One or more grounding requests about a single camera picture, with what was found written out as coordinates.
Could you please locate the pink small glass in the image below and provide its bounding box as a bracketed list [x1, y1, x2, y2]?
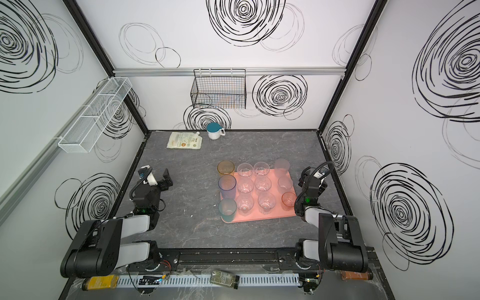
[281, 192, 297, 210]

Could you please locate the short clear glass front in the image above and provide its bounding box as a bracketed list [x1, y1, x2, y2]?
[277, 176, 293, 194]

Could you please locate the frosted textured glass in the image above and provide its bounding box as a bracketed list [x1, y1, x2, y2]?
[274, 158, 291, 178]

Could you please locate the pink tray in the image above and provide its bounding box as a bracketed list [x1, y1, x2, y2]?
[219, 169, 296, 223]

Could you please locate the amber glass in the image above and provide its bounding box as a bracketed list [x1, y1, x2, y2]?
[217, 160, 235, 176]

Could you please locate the blue glass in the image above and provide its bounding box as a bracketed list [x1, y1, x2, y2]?
[218, 174, 237, 199]

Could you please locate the clear tall glass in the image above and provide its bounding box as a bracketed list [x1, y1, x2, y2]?
[236, 194, 255, 216]

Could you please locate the teal glass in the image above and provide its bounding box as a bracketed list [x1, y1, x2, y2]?
[218, 198, 237, 223]

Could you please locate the clear faceted glass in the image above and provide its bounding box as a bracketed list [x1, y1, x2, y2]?
[237, 163, 254, 179]

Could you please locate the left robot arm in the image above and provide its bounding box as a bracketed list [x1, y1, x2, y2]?
[60, 165, 174, 278]

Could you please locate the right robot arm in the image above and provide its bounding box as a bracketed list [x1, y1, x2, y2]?
[294, 167, 368, 273]

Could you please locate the organic sugar pouch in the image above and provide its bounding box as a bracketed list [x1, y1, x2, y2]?
[167, 132, 203, 150]

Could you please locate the white cup teal lid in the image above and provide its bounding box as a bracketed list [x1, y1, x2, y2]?
[206, 122, 226, 140]

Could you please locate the orange liquid bottle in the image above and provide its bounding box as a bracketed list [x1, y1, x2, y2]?
[340, 271, 374, 281]

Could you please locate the yellow liquid bottle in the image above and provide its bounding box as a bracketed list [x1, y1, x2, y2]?
[81, 275, 120, 291]

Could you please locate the clear green bottle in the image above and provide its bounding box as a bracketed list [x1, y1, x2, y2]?
[209, 270, 240, 290]

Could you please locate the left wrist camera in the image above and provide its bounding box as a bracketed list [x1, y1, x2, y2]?
[138, 165, 158, 186]

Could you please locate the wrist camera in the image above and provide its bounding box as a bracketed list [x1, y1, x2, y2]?
[313, 166, 331, 180]
[138, 165, 158, 186]

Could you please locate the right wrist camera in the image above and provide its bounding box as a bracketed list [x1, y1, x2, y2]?
[313, 166, 331, 180]

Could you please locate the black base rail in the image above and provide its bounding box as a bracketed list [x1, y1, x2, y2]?
[130, 247, 318, 273]

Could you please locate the white cable duct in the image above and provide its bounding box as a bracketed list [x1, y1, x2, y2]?
[116, 273, 301, 289]

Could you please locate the white wire shelf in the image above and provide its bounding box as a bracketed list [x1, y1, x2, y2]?
[58, 77, 133, 153]

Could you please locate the black wire basket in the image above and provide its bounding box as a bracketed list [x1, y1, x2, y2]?
[190, 68, 247, 110]

